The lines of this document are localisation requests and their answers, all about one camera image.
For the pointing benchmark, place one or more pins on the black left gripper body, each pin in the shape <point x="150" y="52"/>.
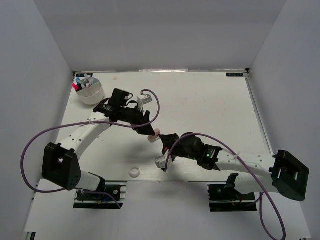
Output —
<point x="131" y="116"/>

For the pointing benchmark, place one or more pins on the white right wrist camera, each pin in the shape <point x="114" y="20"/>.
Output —
<point x="161" y="162"/>

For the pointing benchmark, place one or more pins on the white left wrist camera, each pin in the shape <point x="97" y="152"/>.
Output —
<point x="142" y="100"/>

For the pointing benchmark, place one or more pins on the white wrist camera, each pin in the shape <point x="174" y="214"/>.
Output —
<point x="161" y="162"/>
<point x="142" y="100"/>

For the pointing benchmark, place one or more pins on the pink cap black highlighter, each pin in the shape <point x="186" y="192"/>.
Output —
<point x="77" y="87"/>

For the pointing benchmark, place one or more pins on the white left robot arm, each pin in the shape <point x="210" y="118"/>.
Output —
<point x="61" y="160"/>

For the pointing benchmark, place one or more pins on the right black logo sticker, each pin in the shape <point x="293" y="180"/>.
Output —
<point x="234" y="74"/>

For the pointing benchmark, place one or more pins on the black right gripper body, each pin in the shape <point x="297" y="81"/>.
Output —
<point x="177" y="150"/>

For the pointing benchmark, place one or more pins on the blue cap black highlighter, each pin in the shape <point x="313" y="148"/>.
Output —
<point x="79" y="82"/>

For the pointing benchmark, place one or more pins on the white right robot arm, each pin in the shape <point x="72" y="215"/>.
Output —
<point x="280" y="173"/>

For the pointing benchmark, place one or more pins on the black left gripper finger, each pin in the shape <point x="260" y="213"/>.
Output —
<point x="146" y="118"/>
<point x="146" y="130"/>

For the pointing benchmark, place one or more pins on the pink white eraser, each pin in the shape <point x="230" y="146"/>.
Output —
<point x="155" y="137"/>

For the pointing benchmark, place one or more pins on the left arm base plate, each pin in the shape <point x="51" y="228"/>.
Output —
<point x="112" y="200"/>

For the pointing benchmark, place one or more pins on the clear tape roll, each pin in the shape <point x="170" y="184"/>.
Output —
<point x="134" y="172"/>

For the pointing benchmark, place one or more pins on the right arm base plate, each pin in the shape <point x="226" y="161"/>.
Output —
<point x="224" y="200"/>

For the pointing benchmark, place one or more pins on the white round divided organizer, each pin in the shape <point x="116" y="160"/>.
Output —
<point x="91" y="95"/>

